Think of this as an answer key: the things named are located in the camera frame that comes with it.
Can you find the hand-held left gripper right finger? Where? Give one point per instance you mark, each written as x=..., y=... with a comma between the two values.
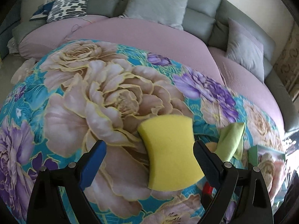
x=208, y=161

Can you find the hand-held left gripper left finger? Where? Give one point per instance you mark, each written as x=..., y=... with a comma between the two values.
x=93, y=165

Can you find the yellow sponge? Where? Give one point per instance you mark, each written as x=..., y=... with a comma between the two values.
x=170, y=151

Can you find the green box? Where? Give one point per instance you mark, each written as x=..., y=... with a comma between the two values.
x=253, y=154

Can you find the small red object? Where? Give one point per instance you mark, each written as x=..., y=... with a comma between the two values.
x=208, y=188

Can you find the light green cloth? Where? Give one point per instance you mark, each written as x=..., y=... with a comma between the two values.
x=230, y=140

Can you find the floral blanket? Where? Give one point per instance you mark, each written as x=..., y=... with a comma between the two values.
x=81, y=98

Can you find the grey pillow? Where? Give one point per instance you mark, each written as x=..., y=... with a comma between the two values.
x=156, y=7
x=245, y=46

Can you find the pink bed sheet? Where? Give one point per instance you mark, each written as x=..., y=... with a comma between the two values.
x=140, y=35

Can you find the white patterned cloth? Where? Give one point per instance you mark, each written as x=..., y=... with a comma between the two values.
x=12, y=46

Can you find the grey sofa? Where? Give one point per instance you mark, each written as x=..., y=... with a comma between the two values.
x=201, y=11

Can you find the black and white patterned pillow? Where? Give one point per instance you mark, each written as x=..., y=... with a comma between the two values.
x=67, y=5

